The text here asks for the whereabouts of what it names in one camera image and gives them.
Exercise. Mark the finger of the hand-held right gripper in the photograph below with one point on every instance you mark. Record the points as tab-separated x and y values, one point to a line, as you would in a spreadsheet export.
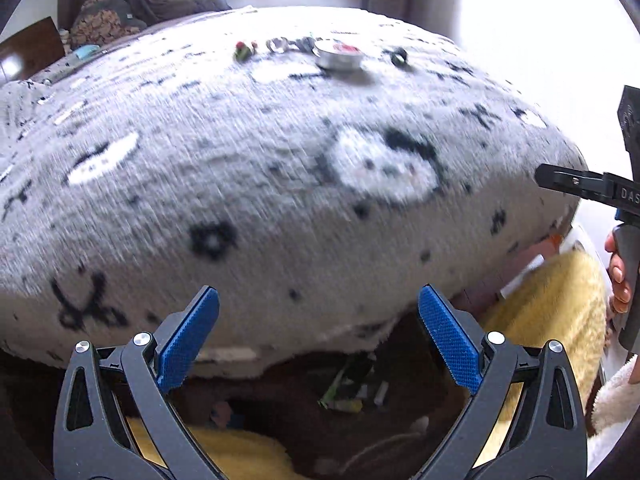
570	180
631	125

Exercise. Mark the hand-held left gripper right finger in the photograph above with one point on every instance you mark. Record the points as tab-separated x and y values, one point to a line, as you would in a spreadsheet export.
447	342

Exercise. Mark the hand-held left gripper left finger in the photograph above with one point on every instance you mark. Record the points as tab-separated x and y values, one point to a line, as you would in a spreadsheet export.
190	340

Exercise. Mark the yellow white tube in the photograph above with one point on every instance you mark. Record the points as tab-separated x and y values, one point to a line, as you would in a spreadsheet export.
350	405

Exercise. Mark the green sachet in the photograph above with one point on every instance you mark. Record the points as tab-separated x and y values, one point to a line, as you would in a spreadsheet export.
336	389

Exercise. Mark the small black jar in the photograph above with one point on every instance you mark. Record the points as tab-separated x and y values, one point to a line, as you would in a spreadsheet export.
399	56

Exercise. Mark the round tin pink lid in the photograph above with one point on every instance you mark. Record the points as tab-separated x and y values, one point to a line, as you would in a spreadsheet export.
335	57

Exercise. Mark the silver keyring trinket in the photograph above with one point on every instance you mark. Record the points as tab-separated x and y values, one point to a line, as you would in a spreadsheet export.
277	46

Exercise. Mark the person's right hand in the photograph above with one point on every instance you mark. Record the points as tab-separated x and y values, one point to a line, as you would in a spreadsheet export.
619	275

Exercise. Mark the small orange blue packet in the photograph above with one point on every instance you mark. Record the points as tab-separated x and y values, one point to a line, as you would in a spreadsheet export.
225	412

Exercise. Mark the yellow fleece cloth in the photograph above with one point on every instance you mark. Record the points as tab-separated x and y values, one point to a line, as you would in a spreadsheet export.
550	300

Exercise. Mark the grey cat print blanket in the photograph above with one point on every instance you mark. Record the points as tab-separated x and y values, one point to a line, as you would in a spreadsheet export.
250	160

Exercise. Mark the light blue packet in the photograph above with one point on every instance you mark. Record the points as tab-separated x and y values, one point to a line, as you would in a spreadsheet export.
85	52

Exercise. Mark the dark wooden headboard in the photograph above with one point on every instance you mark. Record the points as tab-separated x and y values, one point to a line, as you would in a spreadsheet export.
25	55

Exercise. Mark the brown patterned cushion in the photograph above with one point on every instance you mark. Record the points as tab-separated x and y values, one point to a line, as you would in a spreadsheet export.
100	20

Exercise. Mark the dark brown cloth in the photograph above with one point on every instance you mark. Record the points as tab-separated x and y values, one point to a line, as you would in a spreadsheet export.
200	6

